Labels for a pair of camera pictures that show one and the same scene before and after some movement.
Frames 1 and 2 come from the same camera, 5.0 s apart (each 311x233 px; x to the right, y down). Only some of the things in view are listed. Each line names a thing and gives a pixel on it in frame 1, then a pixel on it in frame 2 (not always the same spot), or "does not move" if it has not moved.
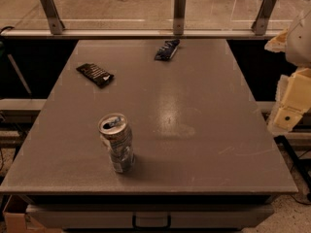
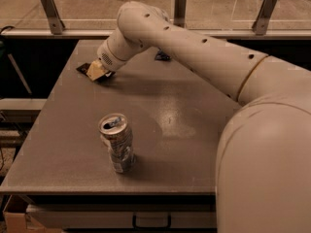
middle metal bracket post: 179,13 does not move
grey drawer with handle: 148,216 does not move
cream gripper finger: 283,118 to 96,70
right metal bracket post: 259,25 does not move
